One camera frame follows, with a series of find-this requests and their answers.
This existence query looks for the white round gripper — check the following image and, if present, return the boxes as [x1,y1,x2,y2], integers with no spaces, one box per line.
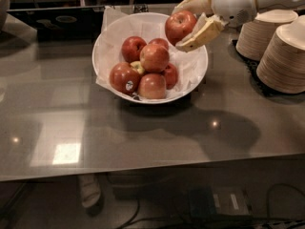
[173,0,257,52]

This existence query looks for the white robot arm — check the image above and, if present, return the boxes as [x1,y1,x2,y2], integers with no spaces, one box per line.
[173,0,305,52]

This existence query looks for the small yellow green apple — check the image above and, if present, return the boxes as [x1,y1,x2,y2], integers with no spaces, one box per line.
[131,61,145,76]

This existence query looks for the red apple with sticker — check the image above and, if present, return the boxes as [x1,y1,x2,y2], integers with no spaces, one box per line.
[109,62,141,94]

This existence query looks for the white bowl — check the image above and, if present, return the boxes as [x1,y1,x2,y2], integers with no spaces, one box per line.
[91,11,210,105]

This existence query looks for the back stack paper plates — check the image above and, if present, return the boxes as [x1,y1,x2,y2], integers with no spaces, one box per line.
[236,10,298,61]

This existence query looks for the stack paper plates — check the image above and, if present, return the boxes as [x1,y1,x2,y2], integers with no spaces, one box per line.
[256,15,305,94]
[236,10,298,61]

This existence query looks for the black rubber mat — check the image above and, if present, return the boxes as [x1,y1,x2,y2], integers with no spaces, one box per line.
[240,37,305,94]

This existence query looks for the white paper liner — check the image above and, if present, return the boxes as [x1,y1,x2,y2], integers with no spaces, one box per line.
[95,6,205,101]

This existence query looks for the front stack paper plates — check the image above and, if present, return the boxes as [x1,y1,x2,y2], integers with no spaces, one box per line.
[256,15,305,94]

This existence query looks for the black tray on counter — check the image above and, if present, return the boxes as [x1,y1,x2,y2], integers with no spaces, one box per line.
[8,6,105,41]

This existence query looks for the white shoe under table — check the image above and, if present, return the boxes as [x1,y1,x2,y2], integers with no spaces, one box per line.
[78,174,101,209]

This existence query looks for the black cable on floor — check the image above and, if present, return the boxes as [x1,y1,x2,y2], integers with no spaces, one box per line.
[265,183,305,221]

